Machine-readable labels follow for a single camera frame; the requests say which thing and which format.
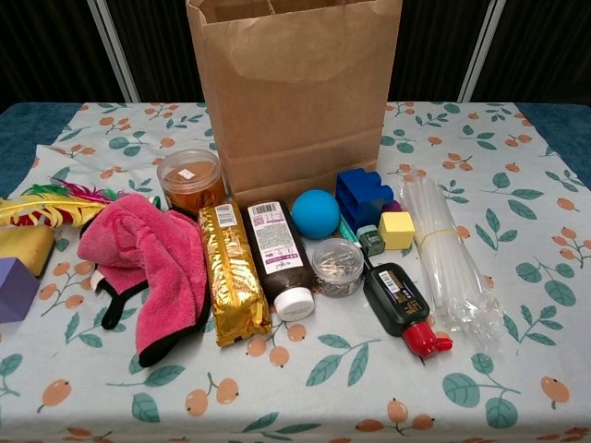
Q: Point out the brown bottle with white cap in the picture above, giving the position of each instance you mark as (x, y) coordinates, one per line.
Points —
(277, 254)

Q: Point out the yellow sponge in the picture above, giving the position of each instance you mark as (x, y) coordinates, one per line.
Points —
(23, 247)

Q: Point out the black bottle with red cap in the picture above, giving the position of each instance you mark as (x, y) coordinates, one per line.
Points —
(397, 300)

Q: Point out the gold foil packet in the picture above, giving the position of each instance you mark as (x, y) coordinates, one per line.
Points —
(233, 277)

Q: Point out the amber plastic jar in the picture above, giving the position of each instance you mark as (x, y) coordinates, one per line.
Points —
(189, 180)

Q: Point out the dark partition panel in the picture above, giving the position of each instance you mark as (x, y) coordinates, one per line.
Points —
(434, 46)
(545, 46)
(161, 46)
(46, 46)

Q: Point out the blue felt table cover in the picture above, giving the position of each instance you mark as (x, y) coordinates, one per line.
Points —
(27, 134)

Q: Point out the small green box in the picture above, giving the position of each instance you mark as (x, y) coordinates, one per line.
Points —
(370, 241)

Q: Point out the blue plastic block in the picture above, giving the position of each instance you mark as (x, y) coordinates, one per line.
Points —
(362, 196)

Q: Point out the floral print tablecloth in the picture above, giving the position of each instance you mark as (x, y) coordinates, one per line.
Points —
(323, 392)

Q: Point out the teal tube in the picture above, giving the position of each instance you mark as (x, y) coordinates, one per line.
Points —
(348, 231)

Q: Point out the yellow cube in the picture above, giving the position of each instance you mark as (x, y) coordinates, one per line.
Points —
(396, 231)

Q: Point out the brown paper bag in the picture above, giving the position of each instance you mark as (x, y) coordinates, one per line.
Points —
(295, 115)

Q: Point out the bundle of clear straws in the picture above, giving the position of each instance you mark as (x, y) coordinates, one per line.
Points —
(438, 249)

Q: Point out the blue ball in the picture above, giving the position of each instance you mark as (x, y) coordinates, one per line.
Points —
(316, 214)

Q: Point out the purple foam block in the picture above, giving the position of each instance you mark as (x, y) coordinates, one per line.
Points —
(16, 290)

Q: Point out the small purple toy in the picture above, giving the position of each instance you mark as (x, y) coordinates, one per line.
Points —
(392, 207)

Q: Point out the yellow feather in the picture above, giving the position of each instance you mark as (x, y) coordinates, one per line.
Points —
(46, 212)

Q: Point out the clear jar of paper clips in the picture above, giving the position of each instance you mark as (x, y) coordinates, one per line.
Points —
(337, 270)

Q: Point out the pink cloth with black trim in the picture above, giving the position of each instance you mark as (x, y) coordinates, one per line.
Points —
(157, 258)

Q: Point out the green and pink feathers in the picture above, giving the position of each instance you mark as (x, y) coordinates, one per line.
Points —
(69, 191)

